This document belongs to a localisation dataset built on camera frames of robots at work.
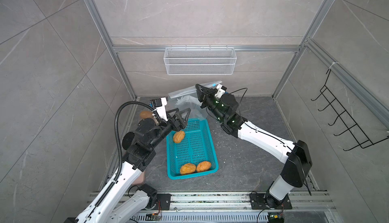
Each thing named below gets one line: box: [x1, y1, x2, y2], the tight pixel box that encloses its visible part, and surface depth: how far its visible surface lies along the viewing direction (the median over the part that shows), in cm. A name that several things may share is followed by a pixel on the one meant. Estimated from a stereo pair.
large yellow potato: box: [173, 130, 185, 144], surface depth 95 cm
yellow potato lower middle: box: [179, 163, 197, 175], surface depth 81 cm
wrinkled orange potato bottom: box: [196, 160, 212, 172], surface depth 81 cm
